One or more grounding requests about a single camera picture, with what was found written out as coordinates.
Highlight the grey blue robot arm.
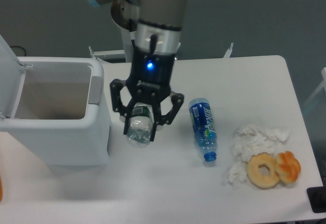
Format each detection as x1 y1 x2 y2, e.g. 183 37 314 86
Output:
88 0 188 141

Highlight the large crumpled white tissue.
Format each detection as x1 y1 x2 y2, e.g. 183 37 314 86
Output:
231 123 290 162

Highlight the ring donut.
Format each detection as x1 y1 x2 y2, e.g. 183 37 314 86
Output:
246 153 280 189

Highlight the clear green-label plastic bottle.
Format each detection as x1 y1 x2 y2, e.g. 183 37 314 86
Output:
126 103 153 148

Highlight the blue-label plastic bottle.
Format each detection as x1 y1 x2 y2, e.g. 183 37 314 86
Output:
188 98 218 162

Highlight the orange object at edge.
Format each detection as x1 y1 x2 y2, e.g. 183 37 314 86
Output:
0 177 4 202

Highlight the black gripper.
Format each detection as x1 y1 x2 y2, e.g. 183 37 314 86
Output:
110 46 184 142

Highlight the white trash can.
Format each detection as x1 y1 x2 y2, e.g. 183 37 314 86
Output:
1 39 111 166

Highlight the orange glazed twisted bun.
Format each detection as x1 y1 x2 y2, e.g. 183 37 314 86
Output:
275 151 301 184

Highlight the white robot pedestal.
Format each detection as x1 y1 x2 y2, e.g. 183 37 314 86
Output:
110 0 140 62

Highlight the black device at edge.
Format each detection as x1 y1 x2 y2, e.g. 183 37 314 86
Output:
307 186 325 213

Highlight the small crumpled white tissue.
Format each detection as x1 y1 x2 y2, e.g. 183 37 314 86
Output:
227 162 247 189

